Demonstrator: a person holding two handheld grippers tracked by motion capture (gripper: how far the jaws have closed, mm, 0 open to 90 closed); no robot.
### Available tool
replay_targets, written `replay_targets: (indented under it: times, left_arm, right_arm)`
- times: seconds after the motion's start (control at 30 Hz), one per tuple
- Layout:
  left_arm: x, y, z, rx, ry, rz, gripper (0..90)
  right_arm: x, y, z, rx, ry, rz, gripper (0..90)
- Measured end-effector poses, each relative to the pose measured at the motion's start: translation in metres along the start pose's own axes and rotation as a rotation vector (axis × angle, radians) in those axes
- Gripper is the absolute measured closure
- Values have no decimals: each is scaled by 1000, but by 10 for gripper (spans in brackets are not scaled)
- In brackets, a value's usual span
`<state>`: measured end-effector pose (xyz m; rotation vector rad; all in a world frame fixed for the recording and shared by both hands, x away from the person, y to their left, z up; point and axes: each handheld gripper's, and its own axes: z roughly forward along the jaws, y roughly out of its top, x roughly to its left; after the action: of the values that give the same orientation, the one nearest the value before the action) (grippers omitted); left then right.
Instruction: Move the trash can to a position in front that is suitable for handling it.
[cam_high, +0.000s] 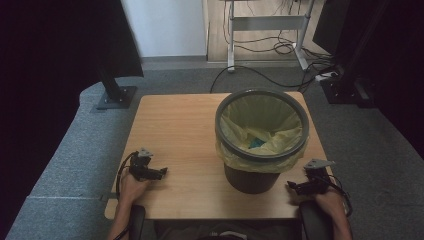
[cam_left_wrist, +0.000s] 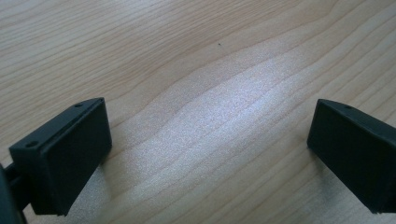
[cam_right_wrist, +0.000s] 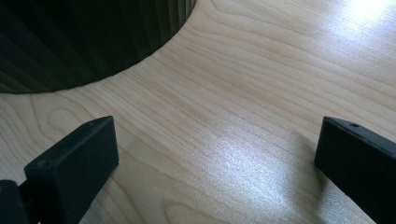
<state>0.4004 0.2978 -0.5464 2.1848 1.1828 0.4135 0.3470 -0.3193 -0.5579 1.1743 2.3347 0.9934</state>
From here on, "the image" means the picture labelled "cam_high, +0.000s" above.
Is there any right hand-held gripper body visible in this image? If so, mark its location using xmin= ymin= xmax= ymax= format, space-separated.
xmin=301 ymin=158 xmax=336 ymax=197

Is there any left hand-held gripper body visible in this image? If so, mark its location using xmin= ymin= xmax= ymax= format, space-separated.
xmin=128 ymin=147 xmax=159 ymax=183

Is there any dark grey trash bin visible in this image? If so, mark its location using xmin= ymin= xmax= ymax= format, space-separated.
xmin=223 ymin=162 xmax=281 ymax=195

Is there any grey bin rim ring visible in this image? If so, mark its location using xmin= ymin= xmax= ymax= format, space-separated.
xmin=214 ymin=87 xmax=311 ymax=164

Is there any yellow plastic bin bag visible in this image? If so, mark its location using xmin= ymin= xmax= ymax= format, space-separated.
xmin=215 ymin=94 xmax=310 ymax=174

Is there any person's right hand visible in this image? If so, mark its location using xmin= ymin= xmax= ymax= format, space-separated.
xmin=314 ymin=190 xmax=350 ymax=218

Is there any person's left hand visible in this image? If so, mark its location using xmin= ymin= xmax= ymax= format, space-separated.
xmin=118 ymin=172 xmax=151 ymax=206

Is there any black chair armrest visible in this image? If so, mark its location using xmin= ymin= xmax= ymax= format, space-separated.
xmin=128 ymin=204 xmax=147 ymax=240
xmin=298 ymin=199 xmax=335 ymax=240

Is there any grey tape strip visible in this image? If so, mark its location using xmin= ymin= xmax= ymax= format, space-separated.
xmin=99 ymin=192 xmax=120 ymax=202

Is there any small blue scrap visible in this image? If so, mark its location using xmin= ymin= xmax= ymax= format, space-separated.
xmin=248 ymin=136 xmax=267 ymax=150

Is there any person's lap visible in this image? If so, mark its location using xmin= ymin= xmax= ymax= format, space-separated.
xmin=153 ymin=219 xmax=303 ymax=240

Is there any black stand base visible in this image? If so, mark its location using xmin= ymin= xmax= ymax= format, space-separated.
xmin=319 ymin=75 xmax=378 ymax=108

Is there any white power strip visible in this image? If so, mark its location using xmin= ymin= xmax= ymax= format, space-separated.
xmin=314 ymin=71 xmax=340 ymax=83

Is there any black curtain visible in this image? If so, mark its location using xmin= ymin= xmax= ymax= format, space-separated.
xmin=0 ymin=0 xmax=145 ymax=234

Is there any black monitor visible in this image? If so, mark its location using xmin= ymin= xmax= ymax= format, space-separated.
xmin=312 ymin=0 xmax=352 ymax=56

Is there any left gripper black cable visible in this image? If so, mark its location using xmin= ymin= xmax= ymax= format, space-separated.
xmin=113 ymin=151 xmax=139 ymax=240

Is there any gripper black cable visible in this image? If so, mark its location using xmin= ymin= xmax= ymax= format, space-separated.
xmin=113 ymin=151 xmax=139 ymax=240
xmin=319 ymin=174 xmax=353 ymax=218

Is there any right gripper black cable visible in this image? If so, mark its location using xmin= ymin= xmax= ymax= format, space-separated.
xmin=319 ymin=174 xmax=353 ymax=218

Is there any black stand with base plate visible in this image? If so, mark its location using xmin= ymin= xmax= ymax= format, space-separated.
xmin=95 ymin=66 xmax=139 ymax=111

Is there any long black floor cable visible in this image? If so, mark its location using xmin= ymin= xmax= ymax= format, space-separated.
xmin=209 ymin=65 xmax=318 ymax=94

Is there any bundle of black cables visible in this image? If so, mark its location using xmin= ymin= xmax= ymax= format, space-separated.
xmin=222 ymin=0 xmax=334 ymax=68

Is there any white metal desk frame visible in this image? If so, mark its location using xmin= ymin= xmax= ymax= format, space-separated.
xmin=219 ymin=0 xmax=316 ymax=73

